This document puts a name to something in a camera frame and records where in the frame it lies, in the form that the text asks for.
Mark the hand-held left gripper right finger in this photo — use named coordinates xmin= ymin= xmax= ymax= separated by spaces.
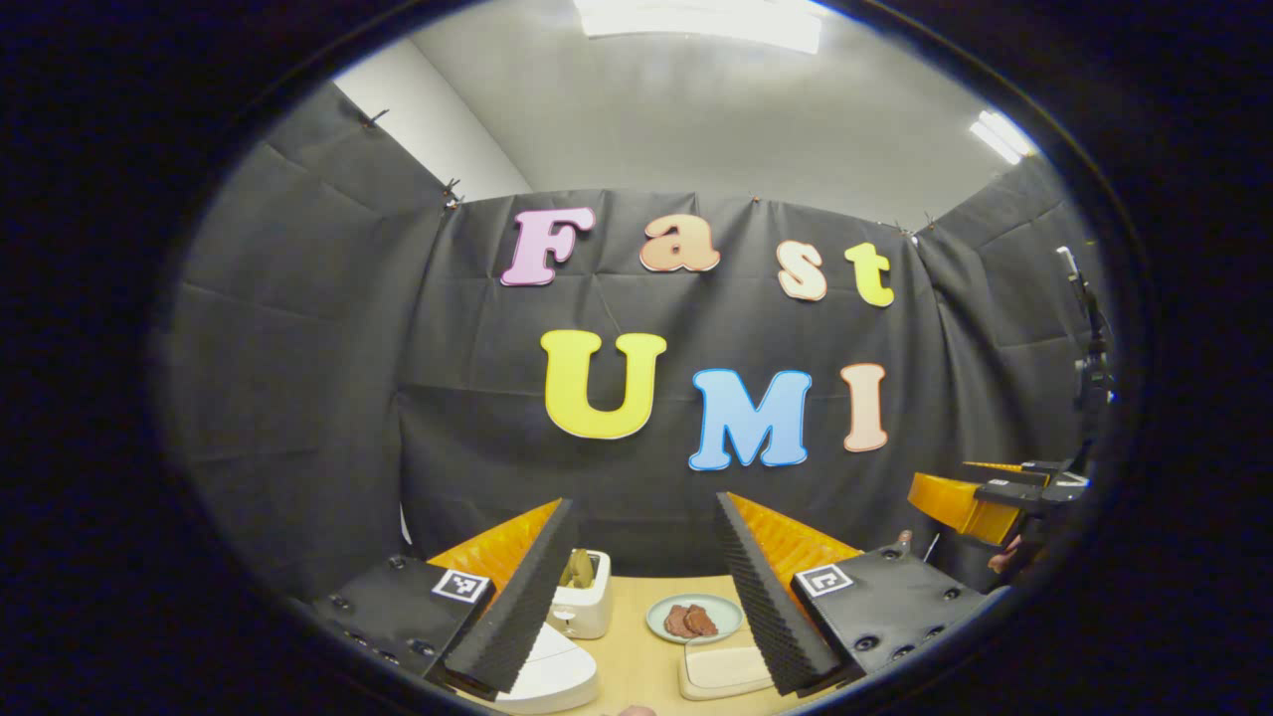
xmin=714 ymin=491 xmax=1005 ymax=696

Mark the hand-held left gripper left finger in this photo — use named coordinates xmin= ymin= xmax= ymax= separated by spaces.
xmin=303 ymin=498 xmax=578 ymax=695

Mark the white rice cooker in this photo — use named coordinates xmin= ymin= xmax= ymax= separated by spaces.
xmin=494 ymin=622 xmax=601 ymax=715

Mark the light green plate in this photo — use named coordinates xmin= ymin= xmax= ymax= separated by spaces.
xmin=645 ymin=594 xmax=746 ymax=645

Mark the white toaster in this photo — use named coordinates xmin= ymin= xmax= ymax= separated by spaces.
xmin=547 ymin=549 xmax=614 ymax=640

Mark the black backdrop cloth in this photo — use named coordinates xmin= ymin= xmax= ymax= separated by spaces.
xmin=159 ymin=83 xmax=1117 ymax=600

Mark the small ceiling light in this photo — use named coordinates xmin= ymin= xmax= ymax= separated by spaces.
xmin=969 ymin=109 xmax=1038 ymax=166

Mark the long ceiling light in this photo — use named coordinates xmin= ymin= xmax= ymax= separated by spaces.
xmin=574 ymin=0 xmax=825 ymax=55

